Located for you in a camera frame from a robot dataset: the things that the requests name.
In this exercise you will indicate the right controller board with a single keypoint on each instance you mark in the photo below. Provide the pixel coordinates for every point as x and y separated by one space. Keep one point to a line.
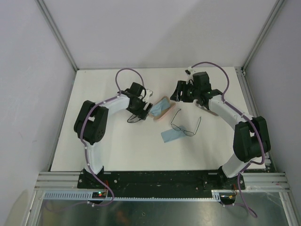
227 199

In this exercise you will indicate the blue cleaning cloth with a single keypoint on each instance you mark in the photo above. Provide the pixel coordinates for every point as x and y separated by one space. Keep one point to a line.
159 107
171 135

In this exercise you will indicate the thin wire frame glasses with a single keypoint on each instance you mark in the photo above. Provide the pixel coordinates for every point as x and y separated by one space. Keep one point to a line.
180 122

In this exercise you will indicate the black frame glasses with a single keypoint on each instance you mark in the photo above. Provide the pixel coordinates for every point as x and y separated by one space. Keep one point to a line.
134 119

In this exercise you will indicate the plaid glasses case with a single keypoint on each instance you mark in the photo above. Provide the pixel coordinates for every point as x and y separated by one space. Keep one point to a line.
206 110

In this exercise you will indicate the left aluminium frame post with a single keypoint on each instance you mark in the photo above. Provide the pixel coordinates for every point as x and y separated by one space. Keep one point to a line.
56 33

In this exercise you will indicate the controller board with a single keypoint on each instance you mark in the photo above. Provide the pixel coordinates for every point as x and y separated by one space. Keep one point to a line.
227 199
99 194

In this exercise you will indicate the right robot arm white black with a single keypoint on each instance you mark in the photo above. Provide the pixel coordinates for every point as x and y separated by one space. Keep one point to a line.
251 136

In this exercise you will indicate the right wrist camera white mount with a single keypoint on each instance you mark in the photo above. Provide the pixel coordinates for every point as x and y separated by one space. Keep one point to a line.
189 72

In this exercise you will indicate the right aluminium frame post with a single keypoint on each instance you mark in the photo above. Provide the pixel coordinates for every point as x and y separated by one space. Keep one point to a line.
271 19

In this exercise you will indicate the pink glasses case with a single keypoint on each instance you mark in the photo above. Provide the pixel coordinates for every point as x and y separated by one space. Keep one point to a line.
165 112

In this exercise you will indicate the left controller board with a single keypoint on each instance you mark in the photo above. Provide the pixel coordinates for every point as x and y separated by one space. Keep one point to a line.
99 194

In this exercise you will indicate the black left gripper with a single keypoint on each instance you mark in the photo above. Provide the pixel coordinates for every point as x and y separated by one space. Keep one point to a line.
141 113

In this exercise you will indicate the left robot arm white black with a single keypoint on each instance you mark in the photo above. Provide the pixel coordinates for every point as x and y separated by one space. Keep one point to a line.
90 125

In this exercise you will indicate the aluminium frame post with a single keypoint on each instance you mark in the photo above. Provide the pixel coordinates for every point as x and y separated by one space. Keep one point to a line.
56 33
271 19

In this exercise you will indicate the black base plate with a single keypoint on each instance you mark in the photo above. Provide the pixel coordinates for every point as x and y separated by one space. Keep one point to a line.
160 184

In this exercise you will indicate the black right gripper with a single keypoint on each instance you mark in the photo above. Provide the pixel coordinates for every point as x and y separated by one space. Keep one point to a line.
181 86

